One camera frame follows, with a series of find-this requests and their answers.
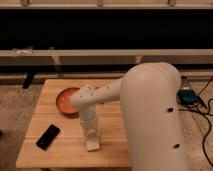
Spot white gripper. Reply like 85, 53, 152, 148
79, 106, 100, 143

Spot white sponge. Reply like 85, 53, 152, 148
86, 133, 100, 152

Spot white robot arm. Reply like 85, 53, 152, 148
70, 62, 189, 171

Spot wooden table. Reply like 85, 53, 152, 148
16, 79, 130, 168

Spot orange bowl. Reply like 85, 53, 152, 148
56, 87, 79, 115

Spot black smartphone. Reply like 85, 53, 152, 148
36, 124, 60, 150

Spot long wooden beam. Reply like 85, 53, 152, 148
0, 49, 213, 66

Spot blue device on floor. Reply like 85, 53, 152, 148
177, 89, 199, 106

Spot black bracket under beam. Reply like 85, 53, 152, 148
22, 72, 36, 89

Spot black cables on floor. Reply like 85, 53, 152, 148
178, 75, 213, 168

